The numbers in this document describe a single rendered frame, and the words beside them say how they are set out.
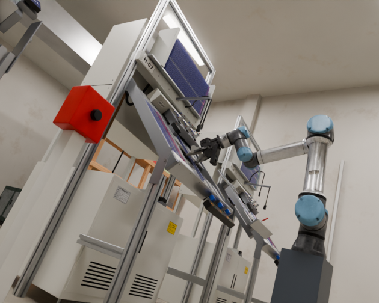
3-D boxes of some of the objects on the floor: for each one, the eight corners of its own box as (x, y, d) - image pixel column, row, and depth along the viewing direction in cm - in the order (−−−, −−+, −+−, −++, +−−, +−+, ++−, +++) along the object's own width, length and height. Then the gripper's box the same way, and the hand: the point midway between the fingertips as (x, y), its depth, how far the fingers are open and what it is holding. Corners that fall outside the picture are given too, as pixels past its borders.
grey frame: (197, 345, 159) (274, 65, 228) (94, 347, 100) (240, -31, 169) (122, 308, 189) (210, 71, 258) (10, 293, 130) (163, -9, 199)
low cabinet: (101, 260, 656) (117, 224, 685) (24, 236, 532) (46, 193, 561) (56, 241, 782) (70, 212, 812) (-15, 219, 658) (5, 184, 687)
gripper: (224, 142, 179) (194, 156, 184) (214, 128, 167) (181, 143, 173) (228, 154, 174) (196, 168, 179) (218, 140, 162) (184, 156, 168)
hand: (191, 159), depth 174 cm, fingers open, 9 cm apart
